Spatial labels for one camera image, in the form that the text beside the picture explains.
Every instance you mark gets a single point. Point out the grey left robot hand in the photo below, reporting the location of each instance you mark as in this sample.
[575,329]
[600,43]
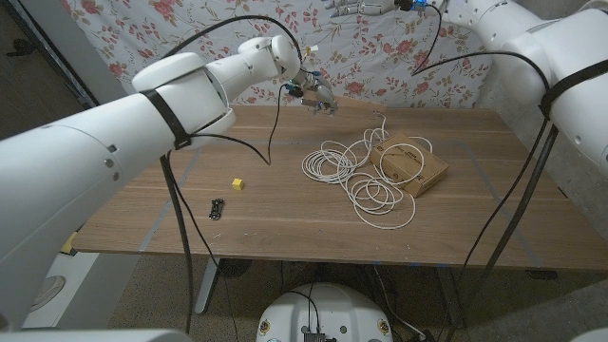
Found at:
[319,95]

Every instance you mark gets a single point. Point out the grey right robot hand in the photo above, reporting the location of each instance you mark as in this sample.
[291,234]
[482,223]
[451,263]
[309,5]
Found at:
[361,7]

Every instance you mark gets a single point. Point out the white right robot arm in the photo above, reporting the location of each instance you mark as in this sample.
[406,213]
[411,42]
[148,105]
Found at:
[546,62]

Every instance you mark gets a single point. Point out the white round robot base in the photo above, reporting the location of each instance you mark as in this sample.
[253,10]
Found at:
[325,309]

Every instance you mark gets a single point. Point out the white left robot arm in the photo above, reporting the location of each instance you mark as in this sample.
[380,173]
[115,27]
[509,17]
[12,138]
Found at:
[142,128]

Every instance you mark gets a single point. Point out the brown cardboard package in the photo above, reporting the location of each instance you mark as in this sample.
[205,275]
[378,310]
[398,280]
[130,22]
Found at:
[408,164]

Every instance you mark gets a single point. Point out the small yellow block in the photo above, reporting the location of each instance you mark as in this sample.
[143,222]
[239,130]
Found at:
[237,184]

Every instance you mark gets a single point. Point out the small black toy car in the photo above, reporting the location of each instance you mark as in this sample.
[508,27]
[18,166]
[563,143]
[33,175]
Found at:
[216,209]

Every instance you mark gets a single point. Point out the floral backdrop cloth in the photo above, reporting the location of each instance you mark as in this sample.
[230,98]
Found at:
[380,62]

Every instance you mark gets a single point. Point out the dark round fan grille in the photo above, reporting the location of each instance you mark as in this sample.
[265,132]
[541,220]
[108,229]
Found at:
[234,268]

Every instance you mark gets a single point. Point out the white table leg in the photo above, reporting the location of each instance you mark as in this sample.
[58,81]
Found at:
[207,285]

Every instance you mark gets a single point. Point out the grey table leg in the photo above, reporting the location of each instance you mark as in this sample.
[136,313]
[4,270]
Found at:
[450,294]

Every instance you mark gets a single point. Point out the black floor object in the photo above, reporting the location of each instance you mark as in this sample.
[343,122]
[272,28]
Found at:
[20,47]

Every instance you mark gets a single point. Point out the white floor platform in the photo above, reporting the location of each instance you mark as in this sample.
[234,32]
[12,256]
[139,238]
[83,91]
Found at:
[81,285]

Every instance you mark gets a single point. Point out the white robot torso edge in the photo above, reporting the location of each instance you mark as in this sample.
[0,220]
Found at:
[95,336]

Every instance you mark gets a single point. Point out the white round disc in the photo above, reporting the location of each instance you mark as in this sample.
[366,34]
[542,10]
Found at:
[47,290]

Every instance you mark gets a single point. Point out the dark baseboard rail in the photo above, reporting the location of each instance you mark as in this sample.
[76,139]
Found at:
[71,76]

